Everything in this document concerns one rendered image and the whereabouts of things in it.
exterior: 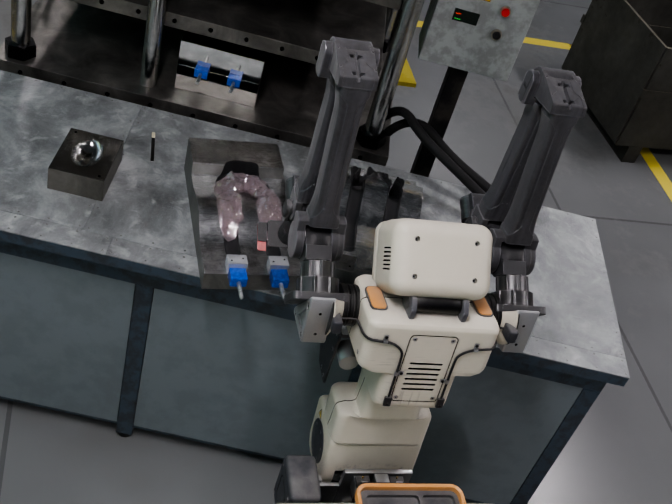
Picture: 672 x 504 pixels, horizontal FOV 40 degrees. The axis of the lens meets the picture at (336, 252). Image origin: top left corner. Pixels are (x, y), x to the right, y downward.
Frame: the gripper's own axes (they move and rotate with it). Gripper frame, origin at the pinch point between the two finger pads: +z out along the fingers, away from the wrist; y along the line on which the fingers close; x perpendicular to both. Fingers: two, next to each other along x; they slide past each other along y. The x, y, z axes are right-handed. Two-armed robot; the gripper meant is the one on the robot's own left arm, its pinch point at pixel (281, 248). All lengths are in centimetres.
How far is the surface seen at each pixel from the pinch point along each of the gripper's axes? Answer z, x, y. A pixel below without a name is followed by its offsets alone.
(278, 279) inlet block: 12.5, 3.5, -2.2
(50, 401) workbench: 90, 20, 52
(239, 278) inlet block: 12.2, 4.1, 7.8
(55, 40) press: 73, -97, 60
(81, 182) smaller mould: 30, -26, 47
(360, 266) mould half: 12.8, -1.7, -24.2
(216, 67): 53, -82, 9
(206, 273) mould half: 14.7, 2.5, 15.7
